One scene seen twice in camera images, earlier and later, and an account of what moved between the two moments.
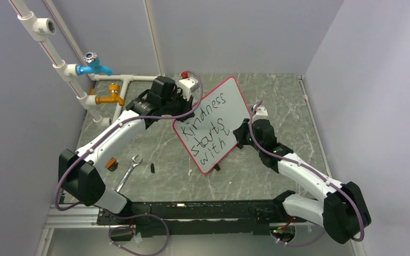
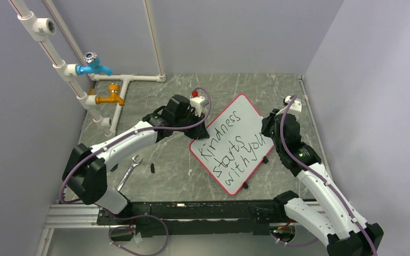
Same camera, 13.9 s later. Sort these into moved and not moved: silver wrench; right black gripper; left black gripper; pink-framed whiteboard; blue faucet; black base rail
Moved: right black gripper; pink-framed whiteboard; left black gripper
Not moved: black base rail; silver wrench; blue faucet
